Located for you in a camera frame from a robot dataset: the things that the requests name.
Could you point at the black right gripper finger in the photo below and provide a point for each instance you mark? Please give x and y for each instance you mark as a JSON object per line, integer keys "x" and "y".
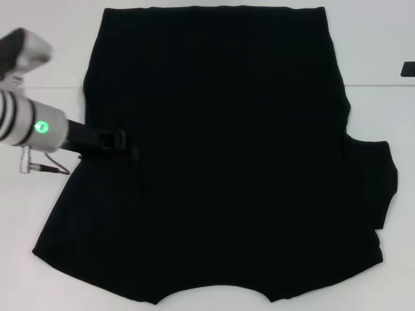
{"x": 408, "y": 69}

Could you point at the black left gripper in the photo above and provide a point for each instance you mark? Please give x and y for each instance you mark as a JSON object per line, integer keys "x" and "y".
{"x": 82, "y": 141}

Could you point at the black t-shirt with white print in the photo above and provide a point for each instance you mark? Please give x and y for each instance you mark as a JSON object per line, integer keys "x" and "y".
{"x": 227, "y": 162}

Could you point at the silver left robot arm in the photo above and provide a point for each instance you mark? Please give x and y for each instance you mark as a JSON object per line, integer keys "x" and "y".
{"x": 19, "y": 120}

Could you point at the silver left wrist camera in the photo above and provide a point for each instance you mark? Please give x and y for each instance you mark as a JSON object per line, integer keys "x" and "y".
{"x": 29, "y": 48}

